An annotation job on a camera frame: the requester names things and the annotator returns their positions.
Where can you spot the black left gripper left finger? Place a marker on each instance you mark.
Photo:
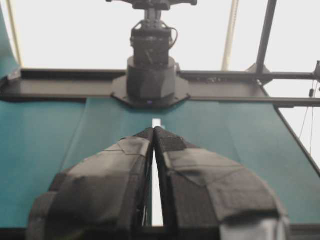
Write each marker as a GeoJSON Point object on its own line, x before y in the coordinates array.
{"type": "Point", "coordinates": [102, 197]}

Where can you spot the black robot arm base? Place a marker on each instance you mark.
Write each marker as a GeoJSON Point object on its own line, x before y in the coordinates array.
{"type": "Point", "coordinates": [150, 62]}

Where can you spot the beige vertical pole right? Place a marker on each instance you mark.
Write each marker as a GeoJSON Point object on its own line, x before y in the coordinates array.
{"type": "Point", "coordinates": [227, 54]}

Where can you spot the black aluminium frame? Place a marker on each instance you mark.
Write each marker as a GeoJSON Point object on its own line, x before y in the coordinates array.
{"type": "Point", "coordinates": [218, 86]}

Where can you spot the white wooden board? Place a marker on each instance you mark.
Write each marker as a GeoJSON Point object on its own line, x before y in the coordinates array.
{"type": "Point", "coordinates": [156, 204]}

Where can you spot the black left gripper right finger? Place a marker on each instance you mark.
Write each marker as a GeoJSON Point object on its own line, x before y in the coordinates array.
{"type": "Point", "coordinates": [206, 196]}

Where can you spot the beige vertical pole left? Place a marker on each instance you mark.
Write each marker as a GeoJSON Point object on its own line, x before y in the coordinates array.
{"type": "Point", "coordinates": [14, 33]}

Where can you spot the beige vertical pole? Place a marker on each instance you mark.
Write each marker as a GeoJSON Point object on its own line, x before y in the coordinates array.
{"type": "Point", "coordinates": [14, 33]}
{"type": "Point", "coordinates": [227, 54]}

